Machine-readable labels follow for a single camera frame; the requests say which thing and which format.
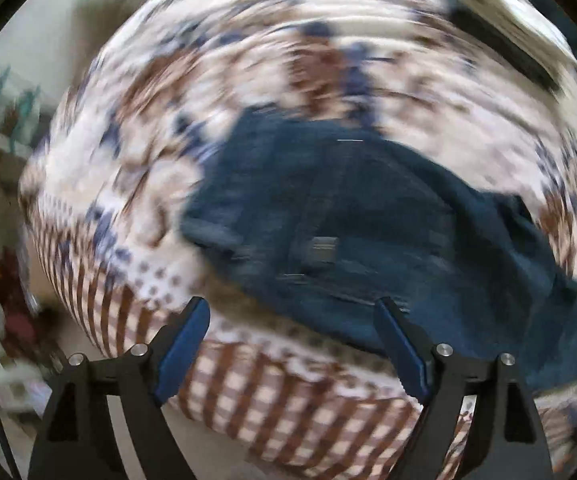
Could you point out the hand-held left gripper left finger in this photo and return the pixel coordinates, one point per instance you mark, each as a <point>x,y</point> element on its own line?
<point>183,355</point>

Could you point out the white folded cloth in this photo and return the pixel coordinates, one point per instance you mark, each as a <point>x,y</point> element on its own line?
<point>513,10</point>

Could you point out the floor clutter pile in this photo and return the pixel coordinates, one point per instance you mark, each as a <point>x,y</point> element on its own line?
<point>13,310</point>

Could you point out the teal ornaments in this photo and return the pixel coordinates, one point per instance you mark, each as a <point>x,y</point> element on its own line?
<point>3,105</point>

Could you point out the blue denim pants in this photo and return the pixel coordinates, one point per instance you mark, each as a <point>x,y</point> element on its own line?
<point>368,200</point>

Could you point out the floral printed blanket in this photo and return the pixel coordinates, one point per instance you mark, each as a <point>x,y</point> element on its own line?
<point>268,35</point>

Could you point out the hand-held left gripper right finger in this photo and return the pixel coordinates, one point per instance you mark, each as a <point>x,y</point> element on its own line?
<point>404,355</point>

